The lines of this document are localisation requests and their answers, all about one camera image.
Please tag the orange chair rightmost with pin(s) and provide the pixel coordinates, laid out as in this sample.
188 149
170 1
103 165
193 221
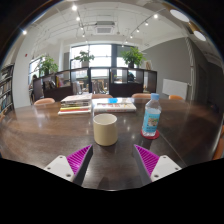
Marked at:
175 97

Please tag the left potted green plant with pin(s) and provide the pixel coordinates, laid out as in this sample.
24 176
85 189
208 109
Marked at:
47 65

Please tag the orange chair far left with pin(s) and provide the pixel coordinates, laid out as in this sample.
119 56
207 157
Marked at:
44 101

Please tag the right potted green plant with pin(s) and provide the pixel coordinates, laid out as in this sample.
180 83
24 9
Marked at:
133 57

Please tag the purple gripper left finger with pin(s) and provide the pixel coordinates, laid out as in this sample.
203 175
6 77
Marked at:
72 167

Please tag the ceiling air conditioner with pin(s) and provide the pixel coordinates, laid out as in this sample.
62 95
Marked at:
104 27

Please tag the tall bookshelf with books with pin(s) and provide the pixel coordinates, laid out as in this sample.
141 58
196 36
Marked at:
6 98

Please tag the white board on wall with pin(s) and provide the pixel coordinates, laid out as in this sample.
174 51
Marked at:
172 87

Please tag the dark low shelf unit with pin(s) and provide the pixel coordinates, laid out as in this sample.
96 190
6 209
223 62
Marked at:
114 81

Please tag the orange chair far right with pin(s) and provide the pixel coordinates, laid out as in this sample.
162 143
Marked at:
141 95

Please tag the seated person in background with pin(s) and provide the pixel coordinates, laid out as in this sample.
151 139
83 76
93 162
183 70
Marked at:
31 86

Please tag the cream ceramic cup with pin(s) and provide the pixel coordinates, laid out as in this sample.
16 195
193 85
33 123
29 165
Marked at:
105 129

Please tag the clear plastic water bottle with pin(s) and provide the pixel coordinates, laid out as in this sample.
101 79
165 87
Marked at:
151 115

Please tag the middle potted green plant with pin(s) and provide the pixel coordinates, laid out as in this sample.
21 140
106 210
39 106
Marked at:
84 58

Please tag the potted green plant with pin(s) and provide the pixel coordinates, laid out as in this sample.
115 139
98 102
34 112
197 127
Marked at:
133 57
47 65
84 58

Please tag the orange chair behind books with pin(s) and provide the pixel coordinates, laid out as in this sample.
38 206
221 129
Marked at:
98 96

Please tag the stack of books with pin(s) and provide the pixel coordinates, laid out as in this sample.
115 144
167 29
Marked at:
76 104

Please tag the red round coaster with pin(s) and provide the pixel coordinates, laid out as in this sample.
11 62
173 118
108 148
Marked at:
157 134

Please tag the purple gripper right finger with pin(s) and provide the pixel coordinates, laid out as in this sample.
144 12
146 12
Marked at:
153 167

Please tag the white blue book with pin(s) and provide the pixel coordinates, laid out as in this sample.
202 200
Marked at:
113 105

